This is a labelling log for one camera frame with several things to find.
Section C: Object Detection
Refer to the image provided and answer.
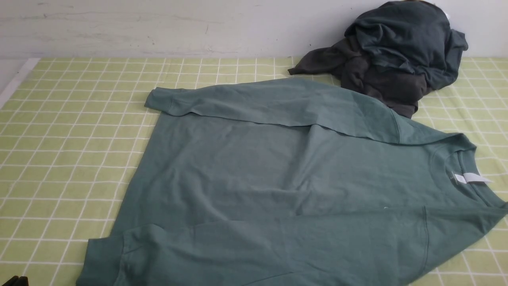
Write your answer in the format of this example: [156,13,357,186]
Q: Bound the green long-sleeved shirt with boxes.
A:
[76,78,507,286]

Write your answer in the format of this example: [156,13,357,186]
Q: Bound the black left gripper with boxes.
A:
[2,276,29,286]

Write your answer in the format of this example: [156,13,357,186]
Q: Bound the dark teal crumpled garment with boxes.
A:
[344,0,468,89]

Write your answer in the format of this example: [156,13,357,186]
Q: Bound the dark grey crumpled garment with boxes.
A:
[288,36,433,119]

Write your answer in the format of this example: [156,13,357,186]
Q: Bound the green checkered tablecloth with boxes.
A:
[0,56,508,286]

